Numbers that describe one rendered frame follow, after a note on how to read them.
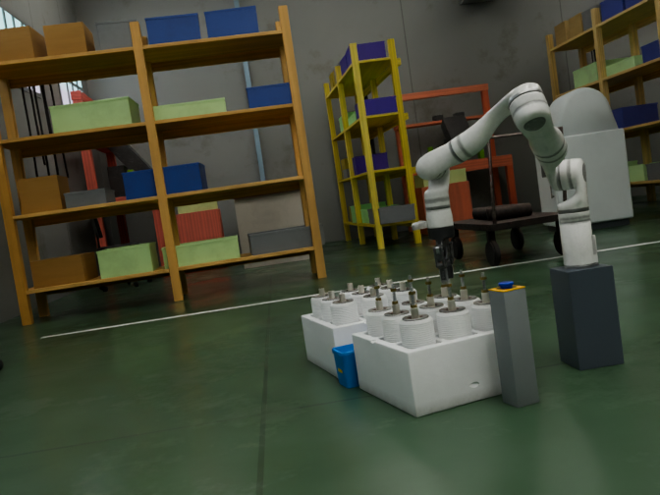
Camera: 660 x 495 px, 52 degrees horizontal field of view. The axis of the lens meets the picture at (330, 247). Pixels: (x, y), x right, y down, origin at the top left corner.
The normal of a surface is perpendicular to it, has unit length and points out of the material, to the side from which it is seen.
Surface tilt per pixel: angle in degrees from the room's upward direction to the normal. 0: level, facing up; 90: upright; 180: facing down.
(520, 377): 90
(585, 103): 90
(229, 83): 90
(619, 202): 90
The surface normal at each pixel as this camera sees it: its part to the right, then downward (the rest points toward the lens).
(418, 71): 0.08, 0.06
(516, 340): 0.36, 0.01
